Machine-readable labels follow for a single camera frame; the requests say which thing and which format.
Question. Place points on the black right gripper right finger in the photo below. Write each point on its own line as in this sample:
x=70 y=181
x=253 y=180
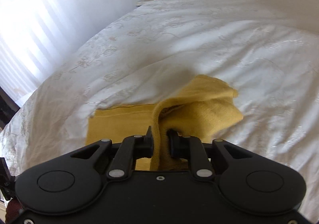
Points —
x=190 y=148

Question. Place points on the hand in dark red glove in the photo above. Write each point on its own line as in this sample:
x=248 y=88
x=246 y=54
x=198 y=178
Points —
x=13 y=210

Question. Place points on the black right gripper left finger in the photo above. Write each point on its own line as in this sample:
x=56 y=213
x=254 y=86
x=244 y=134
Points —
x=126 y=153

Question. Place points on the white embroidered bedspread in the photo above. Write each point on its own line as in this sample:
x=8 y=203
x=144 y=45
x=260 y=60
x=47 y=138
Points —
x=266 y=49

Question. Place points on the mustard yellow knit sweater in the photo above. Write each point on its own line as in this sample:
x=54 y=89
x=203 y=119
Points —
x=201 y=108

